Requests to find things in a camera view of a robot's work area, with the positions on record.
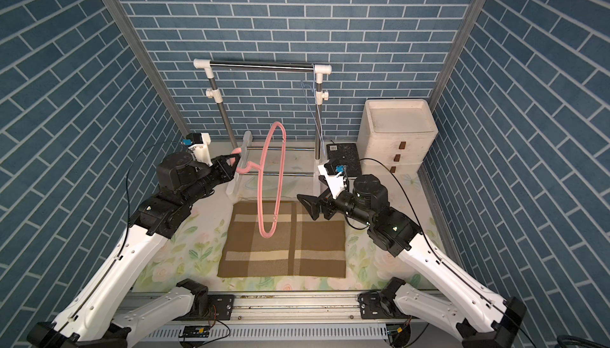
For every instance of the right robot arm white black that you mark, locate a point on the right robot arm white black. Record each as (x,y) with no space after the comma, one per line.
(395,233)

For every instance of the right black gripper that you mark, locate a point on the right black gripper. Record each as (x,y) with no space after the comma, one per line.
(326,199)

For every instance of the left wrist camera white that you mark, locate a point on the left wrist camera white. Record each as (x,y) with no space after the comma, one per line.
(198,144)

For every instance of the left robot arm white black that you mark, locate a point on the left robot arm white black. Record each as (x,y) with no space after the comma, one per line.
(90,320)

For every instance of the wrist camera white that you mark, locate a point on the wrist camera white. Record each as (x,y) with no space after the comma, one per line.
(335,177)
(198,144)

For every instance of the black digital scale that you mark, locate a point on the black digital scale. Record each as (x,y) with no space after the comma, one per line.
(344,157)

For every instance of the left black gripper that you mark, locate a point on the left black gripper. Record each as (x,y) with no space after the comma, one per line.
(225,171)

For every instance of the blue wire clothes hanger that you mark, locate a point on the blue wire clothes hanger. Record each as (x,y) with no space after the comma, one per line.
(315,102)

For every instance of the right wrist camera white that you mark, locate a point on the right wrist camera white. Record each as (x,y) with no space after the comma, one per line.
(335,177)

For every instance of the small green circuit board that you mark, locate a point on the small green circuit board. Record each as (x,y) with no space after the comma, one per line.
(196,332)

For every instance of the brown plaid scarf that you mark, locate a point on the brown plaid scarf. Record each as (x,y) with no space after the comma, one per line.
(300,246)

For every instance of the white drawer cabinet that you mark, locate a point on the white drawer cabinet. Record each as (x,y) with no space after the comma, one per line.
(396,135)

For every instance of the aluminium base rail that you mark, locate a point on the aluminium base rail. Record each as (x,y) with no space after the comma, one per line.
(305,314)

